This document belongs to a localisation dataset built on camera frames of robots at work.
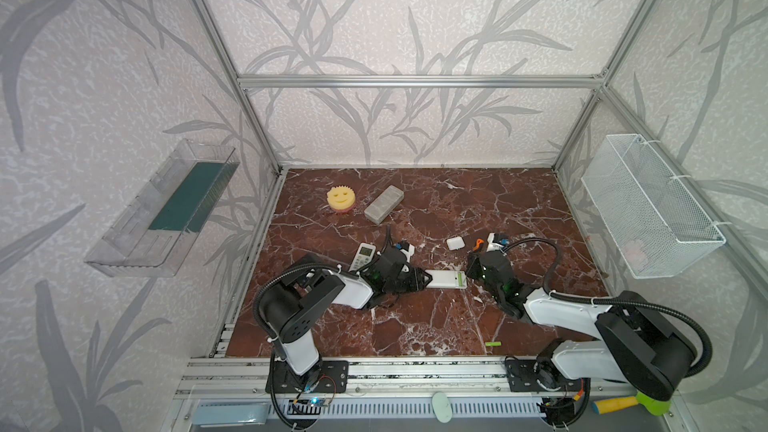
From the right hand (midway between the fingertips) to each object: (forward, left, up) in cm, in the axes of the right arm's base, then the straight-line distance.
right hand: (468, 246), depth 91 cm
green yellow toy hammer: (-39, -38, -4) cm, 55 cm away
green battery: (-26, -4, -6) cm, 27 cm away
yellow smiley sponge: (+21, +43, -3) cm, 48 cm away
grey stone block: (+16, +29, -4) cm, 33 cm away
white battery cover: (+5, +3, -7) cm, 9 cm away
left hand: (-8, +11, -3) cm, 14 cm away
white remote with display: (-1, +33, -4) cm, 33 cm away
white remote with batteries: (-8, +7, -5) cm, 12 cm away
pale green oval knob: (-40, +11, -3) cm, 42 cm away
